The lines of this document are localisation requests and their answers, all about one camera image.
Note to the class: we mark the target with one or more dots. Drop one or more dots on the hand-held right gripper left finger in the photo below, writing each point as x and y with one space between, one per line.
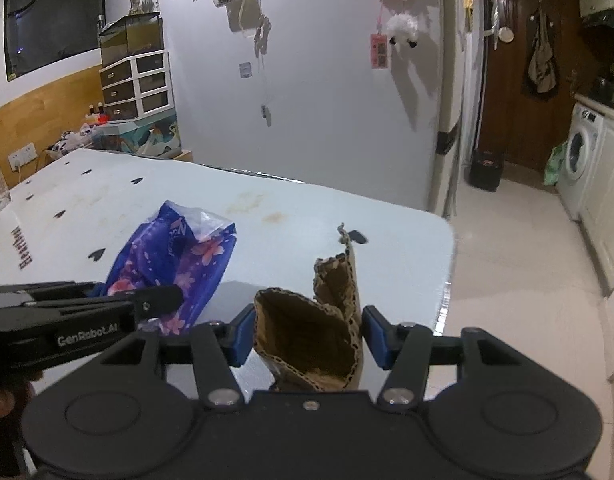
241 337

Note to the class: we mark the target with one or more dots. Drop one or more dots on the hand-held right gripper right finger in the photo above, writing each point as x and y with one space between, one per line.
378 339

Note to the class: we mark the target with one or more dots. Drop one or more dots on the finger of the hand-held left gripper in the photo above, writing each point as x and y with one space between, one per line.
17 294
157 302

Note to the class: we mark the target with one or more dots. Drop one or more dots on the purple floral plastic bag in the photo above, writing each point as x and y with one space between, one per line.
177 255

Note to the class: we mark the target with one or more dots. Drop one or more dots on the torn cardboard piece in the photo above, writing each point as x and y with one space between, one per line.
307 340

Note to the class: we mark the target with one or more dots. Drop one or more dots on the white foam-covered table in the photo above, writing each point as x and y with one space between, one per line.
287 210

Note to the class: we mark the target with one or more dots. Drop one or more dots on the teal patterned box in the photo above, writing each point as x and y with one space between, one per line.
137 136

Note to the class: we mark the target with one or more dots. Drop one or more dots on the black square bin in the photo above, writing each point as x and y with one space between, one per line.
487 170

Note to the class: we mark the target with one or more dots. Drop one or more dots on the white drawer unit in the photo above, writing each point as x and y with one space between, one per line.
137 85

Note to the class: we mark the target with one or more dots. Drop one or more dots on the green plastic bag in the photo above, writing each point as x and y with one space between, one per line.
556 165

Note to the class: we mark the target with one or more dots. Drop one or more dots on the dark wooden door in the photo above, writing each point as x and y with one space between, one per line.
512 120

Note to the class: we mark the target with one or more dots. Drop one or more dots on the white refrigerator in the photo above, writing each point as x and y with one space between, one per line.
452 85

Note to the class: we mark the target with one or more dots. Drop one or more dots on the glass tank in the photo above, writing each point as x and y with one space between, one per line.
132 37

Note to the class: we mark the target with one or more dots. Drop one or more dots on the white washing machine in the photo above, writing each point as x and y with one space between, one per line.
582 160

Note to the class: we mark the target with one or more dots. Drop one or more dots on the white kitchen base cabinets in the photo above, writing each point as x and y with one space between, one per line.
609 195

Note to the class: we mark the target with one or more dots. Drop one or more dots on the dark window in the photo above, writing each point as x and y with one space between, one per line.
52 15

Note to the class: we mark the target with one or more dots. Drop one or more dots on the pink hanging tag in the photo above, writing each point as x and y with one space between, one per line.
380 51

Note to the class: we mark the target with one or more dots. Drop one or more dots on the white plush sheep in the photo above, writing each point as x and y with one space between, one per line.
402 30

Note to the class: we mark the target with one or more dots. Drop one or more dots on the olive hanging tote bag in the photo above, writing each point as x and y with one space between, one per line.
542 60

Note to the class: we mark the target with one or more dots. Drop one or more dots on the round white hanging strainer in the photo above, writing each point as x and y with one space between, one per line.
505 34

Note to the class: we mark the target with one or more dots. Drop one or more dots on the black cooking pot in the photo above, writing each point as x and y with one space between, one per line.
602 89

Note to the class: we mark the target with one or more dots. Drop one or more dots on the clear hanging plastic bag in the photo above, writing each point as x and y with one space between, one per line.
493 15

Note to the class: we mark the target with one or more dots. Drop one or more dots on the black range hood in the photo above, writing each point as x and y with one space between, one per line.
607 20

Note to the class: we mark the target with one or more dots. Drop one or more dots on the wall power socket with plug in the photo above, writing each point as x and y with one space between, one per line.
22 156

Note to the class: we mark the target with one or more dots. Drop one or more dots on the wall socket plate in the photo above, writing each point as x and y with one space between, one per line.
245 70

